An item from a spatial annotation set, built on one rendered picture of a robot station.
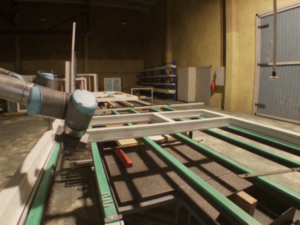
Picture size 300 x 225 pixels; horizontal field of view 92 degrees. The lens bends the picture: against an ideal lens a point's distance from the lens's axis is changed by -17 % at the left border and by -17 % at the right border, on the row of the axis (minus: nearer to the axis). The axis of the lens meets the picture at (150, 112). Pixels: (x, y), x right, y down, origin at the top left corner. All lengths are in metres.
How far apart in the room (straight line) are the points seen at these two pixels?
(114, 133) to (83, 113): 0.59
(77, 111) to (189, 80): 9.79
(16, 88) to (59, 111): 0.21
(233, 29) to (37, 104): 8.08
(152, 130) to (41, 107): 0.80
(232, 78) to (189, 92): 3.20
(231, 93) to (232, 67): 1.11
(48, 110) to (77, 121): 0.10
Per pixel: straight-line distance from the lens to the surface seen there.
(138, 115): 1.57
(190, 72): 10.25
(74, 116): 0.58
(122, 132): 1.13
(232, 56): 8.03
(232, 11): 8.54
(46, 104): 0.56
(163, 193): 1.09
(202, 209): 0.99
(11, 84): 0.71
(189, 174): 0.72
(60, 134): 0.72
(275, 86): 7.13
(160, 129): 1.20
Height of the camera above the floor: 1.23
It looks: 10 degrees down
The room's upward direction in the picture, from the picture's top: straight up
